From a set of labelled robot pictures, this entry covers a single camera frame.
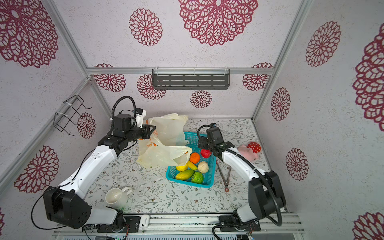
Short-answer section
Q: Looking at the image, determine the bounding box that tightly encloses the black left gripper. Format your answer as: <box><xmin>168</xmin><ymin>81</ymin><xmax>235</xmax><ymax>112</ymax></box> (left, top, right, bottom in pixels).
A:
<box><xmin>125</xmin><ymin>124</ymin><xmax>156</xmax><ymax>143</ymax></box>

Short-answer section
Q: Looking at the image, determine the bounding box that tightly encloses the orange fruit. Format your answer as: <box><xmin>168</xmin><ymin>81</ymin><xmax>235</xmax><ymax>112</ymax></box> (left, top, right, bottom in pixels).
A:
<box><xmin>190</xmin><ymin>153</ymin><xmax>201</xmax><ymax>164</ymax></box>

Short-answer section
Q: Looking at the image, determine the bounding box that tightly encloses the yellow orange-print plastic bag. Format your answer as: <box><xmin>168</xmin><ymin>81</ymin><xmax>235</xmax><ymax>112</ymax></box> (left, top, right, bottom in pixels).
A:
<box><xmin>137</xmin><ymin>113</ymin><xmax>193</xmax><ymax>168</ymax></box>

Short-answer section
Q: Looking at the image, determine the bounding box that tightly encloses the yellow banana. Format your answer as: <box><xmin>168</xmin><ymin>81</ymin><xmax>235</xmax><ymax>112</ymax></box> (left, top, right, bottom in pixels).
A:
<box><xmin>187</xmin><ymin>161</ymin><xmax>198</xmax><ymax>171</ymax></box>

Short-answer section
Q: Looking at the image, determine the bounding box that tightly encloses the green guava fruit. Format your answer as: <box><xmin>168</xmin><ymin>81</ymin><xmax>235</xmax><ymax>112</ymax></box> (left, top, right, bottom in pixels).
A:
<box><xmin>191</xmin><ymin>172</ymin><xmax>204</xmax><ymax>184</ymax></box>

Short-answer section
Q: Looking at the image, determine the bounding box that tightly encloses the yellow lemon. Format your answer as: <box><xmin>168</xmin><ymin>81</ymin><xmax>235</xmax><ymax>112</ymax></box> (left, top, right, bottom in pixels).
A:
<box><xmin>176</xmin><ymin>164</ymin><xmax>189</xmax><ymax>172</ymax></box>

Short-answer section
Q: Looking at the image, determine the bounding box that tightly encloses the yellow green mango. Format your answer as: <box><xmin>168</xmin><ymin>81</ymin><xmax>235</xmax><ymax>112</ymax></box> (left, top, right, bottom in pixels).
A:
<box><xmin>175</xmin><ymin>169</ymin><xmax>195</xmax><ymax>181</ymax></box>

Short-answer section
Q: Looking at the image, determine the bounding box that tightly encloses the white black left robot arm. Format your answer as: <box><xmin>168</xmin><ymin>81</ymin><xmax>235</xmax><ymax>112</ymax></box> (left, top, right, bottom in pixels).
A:
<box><xmin>40</xmin><ymin>96</ymin><xmax>156</xmax><ymax>231</ymax></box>

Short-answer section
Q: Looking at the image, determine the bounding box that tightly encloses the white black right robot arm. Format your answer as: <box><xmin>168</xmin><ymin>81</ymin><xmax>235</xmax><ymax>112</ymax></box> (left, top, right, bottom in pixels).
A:
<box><xmin>197</xmin><ymin>123</ymin><xmax>286</xmax><ymax>235</ymax></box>

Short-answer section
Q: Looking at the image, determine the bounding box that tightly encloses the teal plastic basket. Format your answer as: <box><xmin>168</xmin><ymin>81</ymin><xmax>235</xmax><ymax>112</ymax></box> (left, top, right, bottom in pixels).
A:
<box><xmin>166</xmin><ymin>132</ymin><xmax>216</xmax><ymax>189</ymax></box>

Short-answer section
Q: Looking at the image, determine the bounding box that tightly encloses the pink plush mushroom toy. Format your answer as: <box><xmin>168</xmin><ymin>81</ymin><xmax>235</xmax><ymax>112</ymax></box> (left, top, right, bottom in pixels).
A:
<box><xmin>238</xmin><ymin>142</ymin><xmax>262</xmax><ymax>162</ymax></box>

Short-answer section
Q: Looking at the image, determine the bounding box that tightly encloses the metal tongs red tip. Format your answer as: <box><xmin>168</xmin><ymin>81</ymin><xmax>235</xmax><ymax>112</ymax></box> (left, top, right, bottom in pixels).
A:
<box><xmin>216</xmin><ymin>162</ymin><xmax>232</xmax><ymax>193</ymax></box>

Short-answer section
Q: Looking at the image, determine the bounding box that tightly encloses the white ceramic mug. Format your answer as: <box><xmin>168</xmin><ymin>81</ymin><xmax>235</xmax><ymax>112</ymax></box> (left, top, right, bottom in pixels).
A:
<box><xmin>105</xmin><ymin>187</ymin><xmax>133</xmax><ymax>209</ymax></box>

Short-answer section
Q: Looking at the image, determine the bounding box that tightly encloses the grey wall shelf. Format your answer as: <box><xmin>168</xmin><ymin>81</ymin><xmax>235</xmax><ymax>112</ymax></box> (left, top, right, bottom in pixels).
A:
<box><xmin>152</xmin><ymin>69</ymin><xmax>231</xmax><ymax>90</ymax></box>

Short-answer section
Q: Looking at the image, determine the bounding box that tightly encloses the black wire wall rack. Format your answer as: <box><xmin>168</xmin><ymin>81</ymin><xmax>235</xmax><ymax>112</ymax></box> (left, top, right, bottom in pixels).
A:
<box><xmin>53</xmin><ymin>95</ymin><xmax>91</xmax><ymax>136</ymax></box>

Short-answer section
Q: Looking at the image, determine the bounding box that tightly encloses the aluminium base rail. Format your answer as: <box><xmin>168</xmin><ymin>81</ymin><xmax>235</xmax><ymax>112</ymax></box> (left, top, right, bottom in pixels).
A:
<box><xmin>50</xmin><ymin>213</ymin><xmax>306</xmax><ymax>240</ymax></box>

